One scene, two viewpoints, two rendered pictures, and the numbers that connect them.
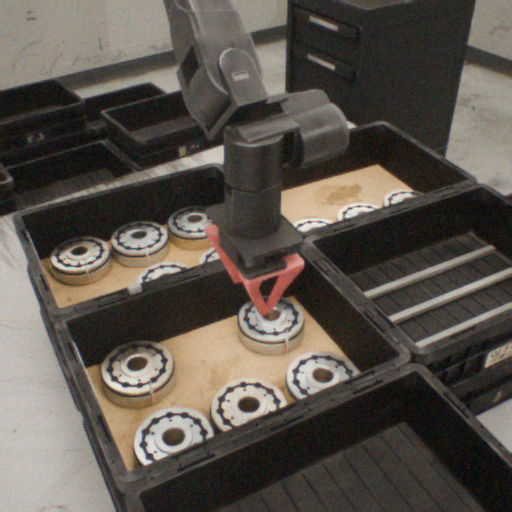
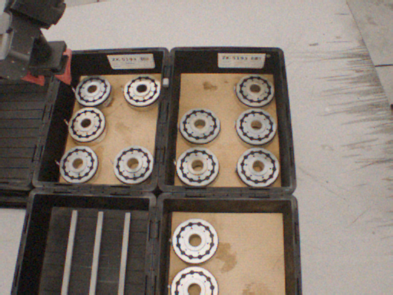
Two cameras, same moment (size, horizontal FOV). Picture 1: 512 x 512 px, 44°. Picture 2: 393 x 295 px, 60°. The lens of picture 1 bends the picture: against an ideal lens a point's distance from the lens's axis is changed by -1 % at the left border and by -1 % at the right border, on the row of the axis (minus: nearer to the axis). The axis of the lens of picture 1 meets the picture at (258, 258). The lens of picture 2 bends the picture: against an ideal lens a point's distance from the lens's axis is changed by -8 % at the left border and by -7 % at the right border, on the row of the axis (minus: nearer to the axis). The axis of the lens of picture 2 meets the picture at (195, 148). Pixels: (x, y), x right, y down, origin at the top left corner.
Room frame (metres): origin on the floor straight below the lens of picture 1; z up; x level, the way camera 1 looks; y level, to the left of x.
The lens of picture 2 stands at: (1.06, -0.22, 1.67)
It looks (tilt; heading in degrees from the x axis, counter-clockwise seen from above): 65 degrees down; 126
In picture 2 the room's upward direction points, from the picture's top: 7 degrees counter-clockwise
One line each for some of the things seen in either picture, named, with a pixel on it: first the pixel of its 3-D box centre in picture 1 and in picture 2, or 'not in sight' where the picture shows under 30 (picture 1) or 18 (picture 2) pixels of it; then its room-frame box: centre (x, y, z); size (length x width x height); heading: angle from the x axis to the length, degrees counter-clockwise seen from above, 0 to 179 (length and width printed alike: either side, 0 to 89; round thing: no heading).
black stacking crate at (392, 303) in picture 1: (448, 284); (88, 283); (0.80, -0.31, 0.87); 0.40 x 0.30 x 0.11; 118
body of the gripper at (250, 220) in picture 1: (253, 208); (34, 48); (0.54, 0.01, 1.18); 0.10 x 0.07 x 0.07; 28
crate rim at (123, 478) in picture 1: (227, 344); (104, 114); (0.61, 0.04, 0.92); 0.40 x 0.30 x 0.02; 118
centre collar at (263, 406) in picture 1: (248, 405); (86, 123); (0.55, 0.01, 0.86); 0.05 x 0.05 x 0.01
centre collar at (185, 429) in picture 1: (173, 437); (92, 89); (0.49, 0.11, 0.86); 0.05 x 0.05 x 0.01
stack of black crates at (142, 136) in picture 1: (174, 167); not in sight; (2.08, 0.31, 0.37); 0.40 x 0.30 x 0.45; 126
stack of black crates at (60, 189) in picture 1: (75, 214); not in sight; (1.85, 0.64, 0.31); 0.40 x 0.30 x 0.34; 126
